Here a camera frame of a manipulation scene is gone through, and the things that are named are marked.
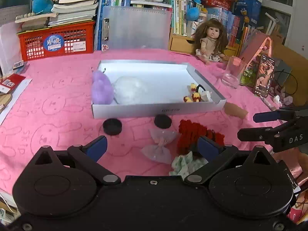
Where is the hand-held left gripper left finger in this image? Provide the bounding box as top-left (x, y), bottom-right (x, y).
top-left (31, 135), bottom-right (121, 186)

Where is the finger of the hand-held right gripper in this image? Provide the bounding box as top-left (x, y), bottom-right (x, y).
top-left (237, 120), bottom-right (298, 142)
top-left (253, 109), bottom-right (308, 123)

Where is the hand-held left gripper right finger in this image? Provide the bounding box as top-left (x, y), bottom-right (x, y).
top-left (184, 136), bottom-right (277, 186)

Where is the red knitted cloth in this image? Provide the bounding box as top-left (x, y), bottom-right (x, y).
top-left (177, 120), bottom-right (225, 155)

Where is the green floral checked doll dress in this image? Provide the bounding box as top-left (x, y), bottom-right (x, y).
top-left (169, 151), bottom-right (208, 177)

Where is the translucent organza bow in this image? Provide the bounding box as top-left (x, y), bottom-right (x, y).
top-left (141, 128), bottom-right (178, 164)

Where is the white cardboard box tray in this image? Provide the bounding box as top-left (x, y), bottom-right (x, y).
top-left (91, 60), bottom-right (227, 119)

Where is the clear plastic tube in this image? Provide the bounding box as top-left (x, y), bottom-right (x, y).
top-left (259, 95), bottom-right (276, 111)

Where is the black round cap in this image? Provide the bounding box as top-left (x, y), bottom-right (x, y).
top-left (154, 114), bottom-right (172, 129)
top-left (103, 118), bottom-right (123, 135)

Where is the tan cardboard tag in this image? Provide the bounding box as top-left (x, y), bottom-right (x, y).
top-left (225, 102), bottom-right (249, 120)

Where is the pink satin cloth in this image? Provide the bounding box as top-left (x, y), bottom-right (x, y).
top-left (272, 147), bottom-right (304, 186)

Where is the smartphone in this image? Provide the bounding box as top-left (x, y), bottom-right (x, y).
top-left (254, 54), bottom-right (275, 95)

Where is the small green ornament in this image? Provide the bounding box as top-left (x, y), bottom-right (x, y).
top-left (241, 70), bottom-right (255, 87)

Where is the grey box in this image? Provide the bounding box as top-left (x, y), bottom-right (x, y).
top-left (273, 59), bottom-right (293, 89)

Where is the clear drinking glass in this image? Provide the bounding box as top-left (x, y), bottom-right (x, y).
top-left (221, 56), bottom-right (246, 89)

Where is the pink printed blanket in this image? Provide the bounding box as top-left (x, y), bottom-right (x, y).
top-left (0, 48), bottom-right (295, 198)

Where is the purple fluffy pompom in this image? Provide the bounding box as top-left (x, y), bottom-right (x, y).
top-left (91, 71), bottom-right (114, 104)

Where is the brown cardboard box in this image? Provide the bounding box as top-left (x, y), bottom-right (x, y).
top-left (271, 35), bottom-right (308, 106)

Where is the white fluffy ball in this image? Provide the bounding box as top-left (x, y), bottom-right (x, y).
top-left (112, 76), bottom-right (150, 104)

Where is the pink gift bag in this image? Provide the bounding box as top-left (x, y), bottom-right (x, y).
top-left (239, 31), bottom-right (273, 77)

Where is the brown haired doll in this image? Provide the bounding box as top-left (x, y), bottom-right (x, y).
top-left (192, 18), bottom-right (229, 65)

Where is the white board strip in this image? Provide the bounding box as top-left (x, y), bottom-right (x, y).
top-left (0, 78), bottom-right (32, 126)

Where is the row of blue spined books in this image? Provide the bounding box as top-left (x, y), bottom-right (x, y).
top-left (206, 7), bottom-right (256, 54)

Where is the round wooden board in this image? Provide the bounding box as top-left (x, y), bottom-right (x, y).
top-left (0, 93), bottom-right (13, 112)

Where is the red booklet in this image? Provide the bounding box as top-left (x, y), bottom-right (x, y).
top-left (0, 74), bottom-right (26, 94)

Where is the wooden drawer box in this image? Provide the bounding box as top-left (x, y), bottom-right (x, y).
top-left (168, 28), bottom-right (241, 57)

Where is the blue carton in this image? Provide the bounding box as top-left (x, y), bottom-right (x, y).
top-left (232, 0), bottom-right (262, 28)

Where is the red plastic crate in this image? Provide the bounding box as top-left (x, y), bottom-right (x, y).
top-left (17, 21), bottom-right (96, 61)

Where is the translucent clipboard folder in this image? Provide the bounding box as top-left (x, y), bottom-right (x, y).
top-left (102, 6), bottom-right (172, 51)

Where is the red plastic basket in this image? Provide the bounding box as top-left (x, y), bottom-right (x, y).
top-left (201, 0), bottom-right (237, 11)

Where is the blue folder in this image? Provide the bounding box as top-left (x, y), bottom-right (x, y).
top-left (93, 0), bottom-right (104, 51)

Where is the row of green spined books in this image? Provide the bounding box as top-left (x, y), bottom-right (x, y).
top-left (103, 0), bottom-right (208, 36)

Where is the stack of books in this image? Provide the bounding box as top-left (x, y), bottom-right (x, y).
top-left (15, 0), bottom-right (99, 32)

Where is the black cable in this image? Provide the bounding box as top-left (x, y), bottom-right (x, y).
top-left (272, 69), bottom-right (299, 95)

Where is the white plastic pipe frame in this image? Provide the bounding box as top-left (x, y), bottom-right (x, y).
top-left (265, 12), bottom-right (282, 35)

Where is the white bead string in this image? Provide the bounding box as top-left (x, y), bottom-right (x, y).
top-left (16, 12), bottom-right (33, 21)

